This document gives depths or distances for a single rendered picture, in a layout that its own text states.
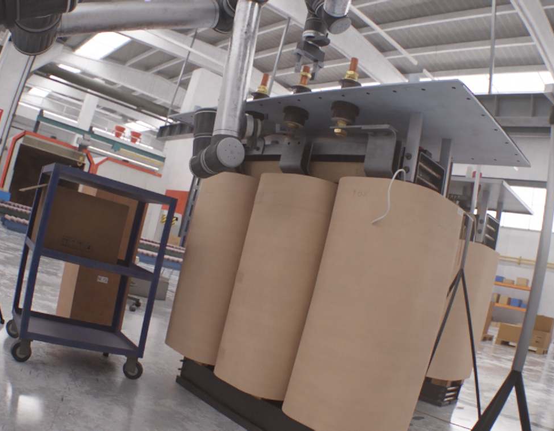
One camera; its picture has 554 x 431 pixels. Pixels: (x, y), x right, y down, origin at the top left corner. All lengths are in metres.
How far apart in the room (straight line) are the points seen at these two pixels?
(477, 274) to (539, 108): 7.53
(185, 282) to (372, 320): 1.05
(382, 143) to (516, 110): 9.03
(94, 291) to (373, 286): 1.79
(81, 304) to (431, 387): 2.37
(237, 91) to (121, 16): 0.58
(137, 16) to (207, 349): 1.47
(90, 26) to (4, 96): 10.08
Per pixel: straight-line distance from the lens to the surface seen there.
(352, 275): 1.55
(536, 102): 10.54
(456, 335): 3.19
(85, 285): 2.80
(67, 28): 1.88
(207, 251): 2.16
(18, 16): 1.63
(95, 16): 1.89
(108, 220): 2.19
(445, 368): 3.21
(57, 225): 2.14
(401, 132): 1.97
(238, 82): 1.72
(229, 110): 1.68
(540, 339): 10.66
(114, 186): 2.12
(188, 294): 2.23
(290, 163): 1.93
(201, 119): 1.81
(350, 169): 1.84
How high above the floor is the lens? 0.73
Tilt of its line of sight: 4 degrees up
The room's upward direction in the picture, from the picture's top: 14 degrees clockwise
